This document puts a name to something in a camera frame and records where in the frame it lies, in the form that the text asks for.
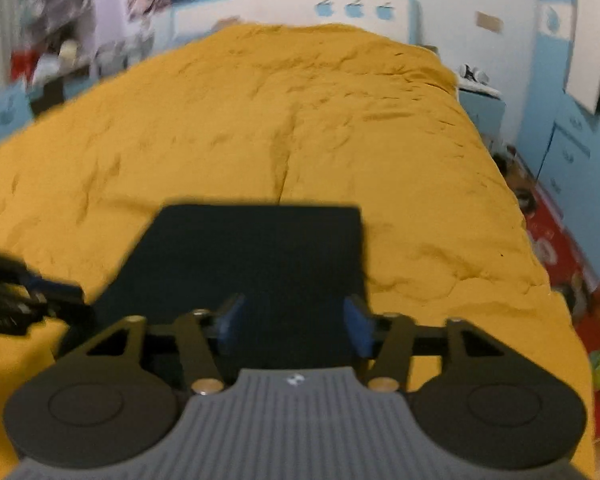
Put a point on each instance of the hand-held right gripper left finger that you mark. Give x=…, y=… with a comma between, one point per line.
x=230, y=317

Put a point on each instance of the blue wardrobe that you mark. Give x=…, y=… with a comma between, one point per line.
x=580, y=160

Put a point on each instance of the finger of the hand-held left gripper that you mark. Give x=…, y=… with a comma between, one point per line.
x=55, y=291

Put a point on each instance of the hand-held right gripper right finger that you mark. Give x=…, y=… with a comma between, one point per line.
x=357, y=325

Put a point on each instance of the white board with black frame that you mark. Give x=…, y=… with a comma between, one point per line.
x=587, y=45

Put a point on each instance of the yellow quilted bedspread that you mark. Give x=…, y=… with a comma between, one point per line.
x=280, y=110

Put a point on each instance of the blue nightstand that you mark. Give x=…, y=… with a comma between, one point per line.
x=482, y=110

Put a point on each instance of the white bookshelf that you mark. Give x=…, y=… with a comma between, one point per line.
x=60, y=5

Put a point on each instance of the black pants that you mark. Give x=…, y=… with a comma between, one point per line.
x=260, y=255

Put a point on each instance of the beige wall switch plate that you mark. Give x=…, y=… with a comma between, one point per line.
x=488, y=22

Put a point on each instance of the white headboard with blue apples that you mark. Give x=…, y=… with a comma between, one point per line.
x=280, y=10

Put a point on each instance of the red printed floor mat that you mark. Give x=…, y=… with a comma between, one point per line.
x=555, y=255

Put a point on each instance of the black and white headphones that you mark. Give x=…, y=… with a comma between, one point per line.
x=475, y=74

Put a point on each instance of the cluttered desk with blue drawers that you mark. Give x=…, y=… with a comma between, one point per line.
x=65, y=77

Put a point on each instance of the blue chair with face cutout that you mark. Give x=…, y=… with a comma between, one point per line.
x=7, y=112

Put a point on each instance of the red bag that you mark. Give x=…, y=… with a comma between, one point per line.
x=22, y=65

